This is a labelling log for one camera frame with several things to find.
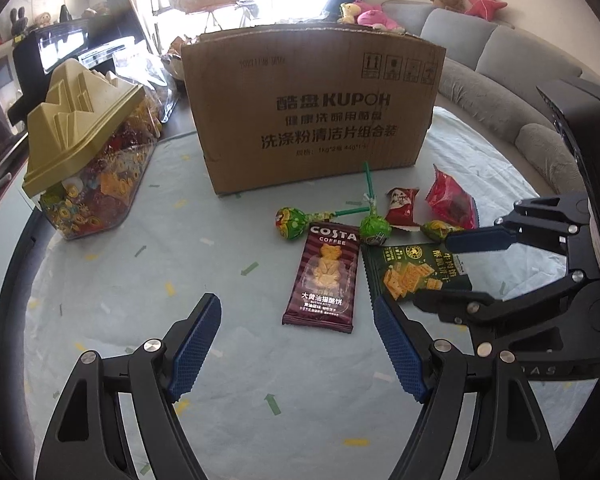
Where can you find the green cracker packet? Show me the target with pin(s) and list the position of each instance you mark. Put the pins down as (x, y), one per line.
(410, 270)

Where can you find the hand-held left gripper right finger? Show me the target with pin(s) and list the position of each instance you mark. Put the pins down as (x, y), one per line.
(400, 350)

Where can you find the small red candy packet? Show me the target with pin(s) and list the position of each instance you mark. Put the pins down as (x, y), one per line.
(401, 206)

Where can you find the candy jar with gold lid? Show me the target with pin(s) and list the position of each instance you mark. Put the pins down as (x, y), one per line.
(90, 160)

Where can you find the red star plush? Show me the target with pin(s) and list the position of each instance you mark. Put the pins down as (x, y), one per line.
(486, 5)

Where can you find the black piano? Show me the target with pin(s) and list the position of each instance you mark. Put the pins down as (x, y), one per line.
(65, 55)

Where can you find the small plush doll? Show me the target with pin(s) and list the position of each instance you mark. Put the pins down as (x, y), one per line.
(42, 19)

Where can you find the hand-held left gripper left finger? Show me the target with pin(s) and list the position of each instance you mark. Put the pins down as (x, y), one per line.
(192, 350)

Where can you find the brown cardboard box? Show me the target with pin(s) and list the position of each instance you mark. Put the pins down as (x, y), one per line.
(320, 110)

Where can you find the green lollipop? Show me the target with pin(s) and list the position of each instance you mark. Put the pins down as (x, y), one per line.
(287, 222)
(437, 230)
(375, 230)

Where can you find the clear plastic bag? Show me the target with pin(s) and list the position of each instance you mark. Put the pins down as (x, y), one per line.
(150, 85)

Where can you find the yellow plush toy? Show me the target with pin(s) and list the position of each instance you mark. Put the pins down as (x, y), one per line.
(349, 12)

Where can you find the maroon cookie packet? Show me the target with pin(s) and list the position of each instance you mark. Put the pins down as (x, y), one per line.
(325, 275)

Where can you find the pink plush toy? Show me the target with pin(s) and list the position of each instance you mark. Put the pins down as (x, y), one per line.
(377, 16)

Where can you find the grey sofa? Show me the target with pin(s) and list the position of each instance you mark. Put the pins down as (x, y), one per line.
(495, 70)

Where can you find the black metronome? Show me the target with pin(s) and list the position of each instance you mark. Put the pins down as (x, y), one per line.
(65, 13)

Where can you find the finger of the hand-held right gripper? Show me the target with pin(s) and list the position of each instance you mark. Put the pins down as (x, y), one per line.
(450, 305)
(480, 241)

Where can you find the red translucent snack packet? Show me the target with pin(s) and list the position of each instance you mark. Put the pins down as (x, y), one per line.
(452, 202)

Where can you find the grey rabbit figure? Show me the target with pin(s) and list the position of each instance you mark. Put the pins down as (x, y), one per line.
(17, 22)

